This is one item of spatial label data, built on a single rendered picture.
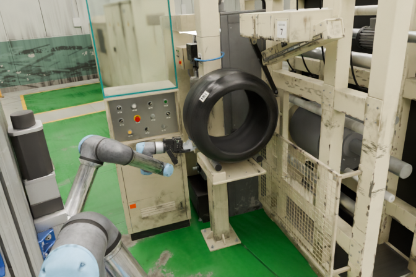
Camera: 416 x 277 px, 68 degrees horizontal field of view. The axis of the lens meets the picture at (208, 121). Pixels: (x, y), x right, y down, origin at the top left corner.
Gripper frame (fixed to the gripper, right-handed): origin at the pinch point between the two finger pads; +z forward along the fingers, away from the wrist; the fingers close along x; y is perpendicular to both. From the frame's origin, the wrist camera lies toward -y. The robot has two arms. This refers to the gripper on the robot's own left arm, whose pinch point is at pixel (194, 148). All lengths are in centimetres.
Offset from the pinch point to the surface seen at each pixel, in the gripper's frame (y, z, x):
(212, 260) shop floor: -100, 21, 11
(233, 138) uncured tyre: -1.1, 32.5, 15.6
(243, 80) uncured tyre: 45, 24, -11
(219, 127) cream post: 3.7, 25.7, 27.0
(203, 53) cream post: 56, 11, 27
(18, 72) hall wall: -86, -294, 836
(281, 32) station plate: 72, 35, -28
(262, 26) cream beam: 74, 34, -8
